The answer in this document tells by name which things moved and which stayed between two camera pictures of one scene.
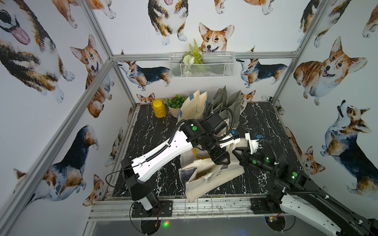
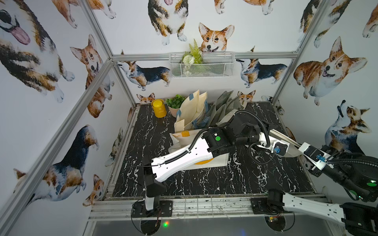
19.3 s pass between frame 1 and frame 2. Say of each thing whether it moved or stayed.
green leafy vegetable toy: stayed
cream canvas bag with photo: moved
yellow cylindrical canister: stayed
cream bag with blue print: stayed
